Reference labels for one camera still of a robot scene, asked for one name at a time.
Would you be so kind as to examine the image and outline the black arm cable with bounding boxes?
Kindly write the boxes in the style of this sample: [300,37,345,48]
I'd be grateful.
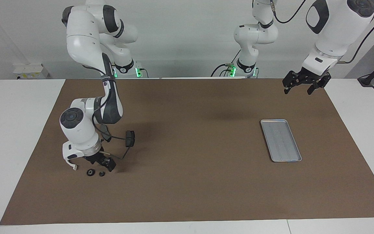
[271,0,374,64]
[83,65,132,160]

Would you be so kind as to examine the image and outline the black left base cables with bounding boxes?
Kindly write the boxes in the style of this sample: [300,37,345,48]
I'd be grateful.
[211,49,241,78]

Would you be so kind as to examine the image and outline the brown table mat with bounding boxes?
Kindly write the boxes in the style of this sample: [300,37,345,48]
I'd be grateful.
[0,77,374,226]

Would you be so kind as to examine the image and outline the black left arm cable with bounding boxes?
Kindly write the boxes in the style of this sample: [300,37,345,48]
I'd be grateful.
[271,0,374,64]

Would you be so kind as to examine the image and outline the rectangular dark grey brake pad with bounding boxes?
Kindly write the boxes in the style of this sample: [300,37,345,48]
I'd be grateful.
[125,130,136,148]

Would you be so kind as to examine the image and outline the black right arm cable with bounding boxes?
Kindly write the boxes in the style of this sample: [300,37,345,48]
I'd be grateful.
[83,65,132,160]

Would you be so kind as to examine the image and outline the silver metal tray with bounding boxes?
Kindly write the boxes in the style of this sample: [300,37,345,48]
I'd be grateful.
[260,119,302,163]

